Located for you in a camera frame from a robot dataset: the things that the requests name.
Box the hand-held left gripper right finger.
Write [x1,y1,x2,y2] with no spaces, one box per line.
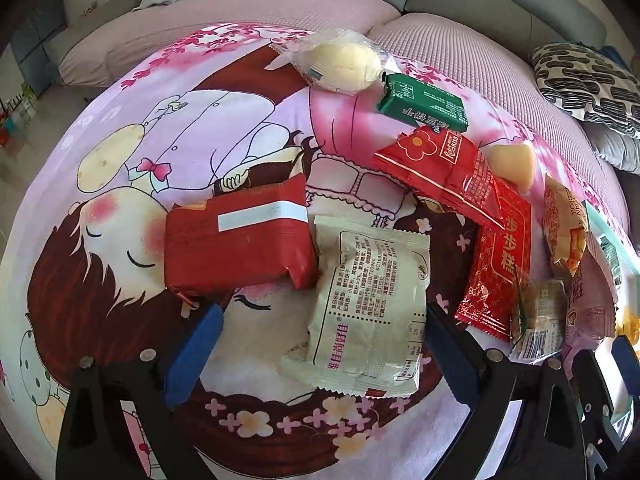
[424,302,588,480]

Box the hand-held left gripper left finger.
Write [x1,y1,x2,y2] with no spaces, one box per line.
[56,302,224,480]

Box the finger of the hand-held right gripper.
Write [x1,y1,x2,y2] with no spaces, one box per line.
[611,335,640,381]
[570,349,628,480]

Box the purple snack packet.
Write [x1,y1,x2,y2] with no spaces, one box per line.
[560,240,621,361]

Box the clear green-ended cracker packet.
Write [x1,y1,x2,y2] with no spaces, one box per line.
[509,272,568,363]

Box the cream snack packet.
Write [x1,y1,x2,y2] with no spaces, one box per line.
[280,215,431,398]

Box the long red patterned snack packet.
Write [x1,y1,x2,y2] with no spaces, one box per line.
[455,177,532,343]

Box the dark red white-striped snack packet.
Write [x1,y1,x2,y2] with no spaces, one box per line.
[164,172,321,306]

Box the teal cardboard tray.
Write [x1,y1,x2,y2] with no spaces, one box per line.
[582,199,640,341]

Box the tan orange snack packet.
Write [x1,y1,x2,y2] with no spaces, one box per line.
[542,175,591,276]

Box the shiny red flower snack packet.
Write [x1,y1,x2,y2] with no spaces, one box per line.
[371,126,506,233]

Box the large bun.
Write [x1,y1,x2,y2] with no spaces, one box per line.
[270,27,401,95]

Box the yellow snack packet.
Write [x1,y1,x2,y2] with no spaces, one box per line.
[615,307,640,346]

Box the silver green snack packet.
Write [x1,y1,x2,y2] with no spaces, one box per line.
[597,235,626,281]

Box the small bun in clear packet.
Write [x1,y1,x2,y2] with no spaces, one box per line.
[487,140,538,196]

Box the grey pillow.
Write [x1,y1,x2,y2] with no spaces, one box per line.
[582,120,640,176]

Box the black and white patterned pillow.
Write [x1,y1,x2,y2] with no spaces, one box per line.
[530,42,640,138]

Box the colourful toy pile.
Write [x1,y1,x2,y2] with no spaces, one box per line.
[0,92,37,147]

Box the pink sofa cover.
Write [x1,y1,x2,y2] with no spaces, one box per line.
[59,0,631,231]

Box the dark grey cabinet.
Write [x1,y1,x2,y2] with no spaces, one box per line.
[10,0,68,96]

